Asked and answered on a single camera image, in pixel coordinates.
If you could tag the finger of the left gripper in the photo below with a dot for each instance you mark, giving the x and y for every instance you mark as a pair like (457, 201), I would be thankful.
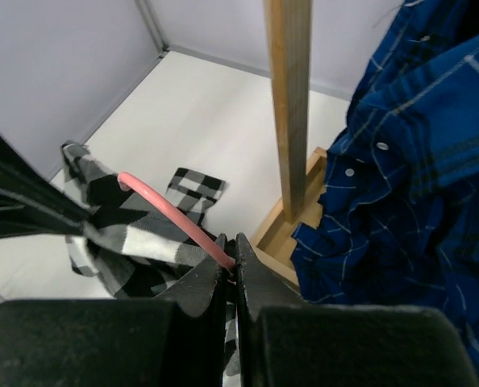
(30, 205)

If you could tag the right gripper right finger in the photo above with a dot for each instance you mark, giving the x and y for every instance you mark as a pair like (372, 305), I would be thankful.
(286, 341)

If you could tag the pink wire hanger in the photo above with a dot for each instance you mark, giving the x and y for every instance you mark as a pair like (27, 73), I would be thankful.
(129, 182)

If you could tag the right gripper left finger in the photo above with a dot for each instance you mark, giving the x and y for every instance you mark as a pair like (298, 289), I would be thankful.
(174, 339)

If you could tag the wooden clothes rack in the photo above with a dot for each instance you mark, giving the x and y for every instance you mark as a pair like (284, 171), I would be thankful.
(288, 30)

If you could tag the blue plaid shirt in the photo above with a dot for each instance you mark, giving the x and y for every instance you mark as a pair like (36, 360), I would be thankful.
(400, 220)

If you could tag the black white checkered shirt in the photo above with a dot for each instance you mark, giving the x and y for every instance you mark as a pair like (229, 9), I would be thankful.
(134, 250)

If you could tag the left aluminium frame post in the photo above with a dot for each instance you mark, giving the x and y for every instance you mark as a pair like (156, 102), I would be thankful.
(152, 23)

